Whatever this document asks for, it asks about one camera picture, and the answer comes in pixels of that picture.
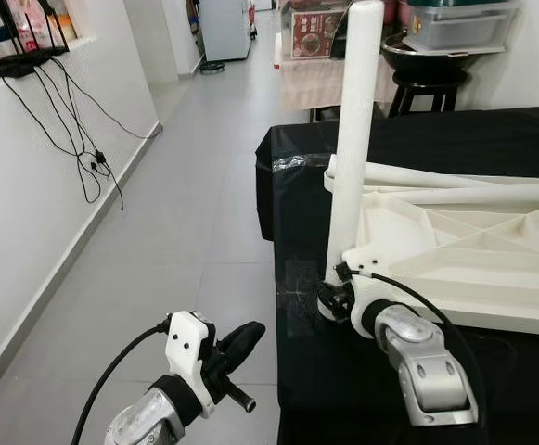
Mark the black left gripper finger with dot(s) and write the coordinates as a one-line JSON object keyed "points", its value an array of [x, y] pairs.
{"points": [[243, 341], [223, 341]]}

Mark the black tablecloth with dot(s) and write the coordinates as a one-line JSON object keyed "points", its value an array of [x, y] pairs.
{"points": [[306, 371]]}

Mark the clear plastic bag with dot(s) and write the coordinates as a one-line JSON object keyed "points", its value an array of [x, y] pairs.
{"points": [[301, 162]]}

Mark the white plastic table top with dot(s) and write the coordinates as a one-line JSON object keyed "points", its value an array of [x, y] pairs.
{"points": [[473, 260]]}

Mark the black wok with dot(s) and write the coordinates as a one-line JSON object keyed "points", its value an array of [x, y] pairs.
{"points": [[427, 60]]}

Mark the black round floor object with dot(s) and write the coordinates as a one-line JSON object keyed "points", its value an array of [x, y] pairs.
{"points": [[213, 67]]}

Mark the red printed storage box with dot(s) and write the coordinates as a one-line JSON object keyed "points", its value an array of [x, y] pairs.
{"points": [[315, 32]]}

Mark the white appliance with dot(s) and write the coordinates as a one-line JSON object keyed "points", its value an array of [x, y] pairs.
{"points": [[227, 28]]}

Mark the clear plastic storage box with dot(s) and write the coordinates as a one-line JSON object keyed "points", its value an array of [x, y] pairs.
{"points": [[464, 28]]}

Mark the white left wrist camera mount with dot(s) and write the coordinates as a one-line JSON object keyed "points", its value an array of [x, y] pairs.
{"points": [[190, 348]]}

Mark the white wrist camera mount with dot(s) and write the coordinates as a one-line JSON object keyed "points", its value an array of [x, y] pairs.
{"points": [[362, 262], [190, 348]]}

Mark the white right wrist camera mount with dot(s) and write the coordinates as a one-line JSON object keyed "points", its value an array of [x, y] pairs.
{"points": [[362, 262]]}

